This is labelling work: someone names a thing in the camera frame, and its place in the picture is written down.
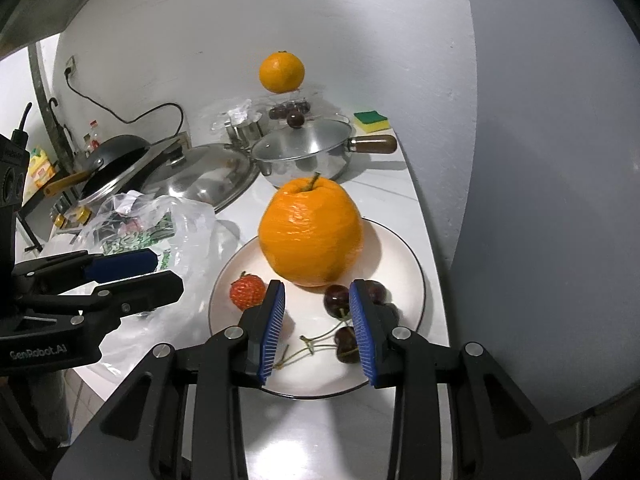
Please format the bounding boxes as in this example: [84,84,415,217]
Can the dark cherry with stem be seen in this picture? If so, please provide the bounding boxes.
[299,284,356,354]

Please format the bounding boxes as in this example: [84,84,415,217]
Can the oil bottle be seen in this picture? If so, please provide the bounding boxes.
[84,133,94,157]

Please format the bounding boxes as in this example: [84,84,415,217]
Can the dark cherry cluster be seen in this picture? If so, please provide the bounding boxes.
[359,280,390,307]

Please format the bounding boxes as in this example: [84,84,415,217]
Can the crumpled clear plastic bag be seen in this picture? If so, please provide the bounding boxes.
[207,98,269,133]

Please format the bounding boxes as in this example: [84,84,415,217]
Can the orange on glass container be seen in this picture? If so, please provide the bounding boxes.
[258,51,305,94]

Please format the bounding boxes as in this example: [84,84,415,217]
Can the strawberry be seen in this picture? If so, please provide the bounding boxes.
[229,272,267,311]

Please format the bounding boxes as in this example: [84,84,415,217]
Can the black wire rack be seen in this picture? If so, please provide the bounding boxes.
[17,188,63,252]

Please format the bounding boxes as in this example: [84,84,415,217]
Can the clear plastic bag green print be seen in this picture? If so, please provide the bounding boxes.
[70,192,240,384]

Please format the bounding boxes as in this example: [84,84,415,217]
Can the large steel wok lid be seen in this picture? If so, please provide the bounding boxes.
[140,143,258,212]

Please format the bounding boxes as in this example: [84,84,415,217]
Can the steel induction cooker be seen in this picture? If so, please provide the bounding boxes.
[49,131,192,233]

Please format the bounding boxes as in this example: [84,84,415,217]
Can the white plate with dark rim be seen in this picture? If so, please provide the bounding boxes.
[208,220,431,399]

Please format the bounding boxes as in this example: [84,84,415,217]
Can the black power cable of cooker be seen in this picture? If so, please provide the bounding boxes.
[63,66,186,139]

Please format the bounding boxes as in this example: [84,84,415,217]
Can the steel condiment cups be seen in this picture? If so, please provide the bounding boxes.
[224,113,264,148]

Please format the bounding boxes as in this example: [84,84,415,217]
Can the large orange with stem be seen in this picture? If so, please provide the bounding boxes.
[258,174,363,288]

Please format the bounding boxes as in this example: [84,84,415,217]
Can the small steel saucepan with lid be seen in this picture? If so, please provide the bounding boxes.
[250,115,398,188]

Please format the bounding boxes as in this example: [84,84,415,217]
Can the white wall socket left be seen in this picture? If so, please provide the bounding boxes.
[64,55,76,77]

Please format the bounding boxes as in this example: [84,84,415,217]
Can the black wok with yellow handle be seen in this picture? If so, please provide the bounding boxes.
[43,134,151,197]

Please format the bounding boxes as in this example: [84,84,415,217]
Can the green yellow sponge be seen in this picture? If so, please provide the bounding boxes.
[352,110,390,133]

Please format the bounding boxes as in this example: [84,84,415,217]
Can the clear glass container with cherries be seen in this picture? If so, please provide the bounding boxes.
[266,89,323,122]

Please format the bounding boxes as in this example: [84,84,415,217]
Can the grey refrigerator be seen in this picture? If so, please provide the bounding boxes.
[449,0,639,422]

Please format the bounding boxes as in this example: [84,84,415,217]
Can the yellow detergent bottle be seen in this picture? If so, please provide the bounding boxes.
[26,146,55,196]

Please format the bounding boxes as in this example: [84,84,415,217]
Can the black umbrella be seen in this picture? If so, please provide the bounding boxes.
[48,96,74,174]

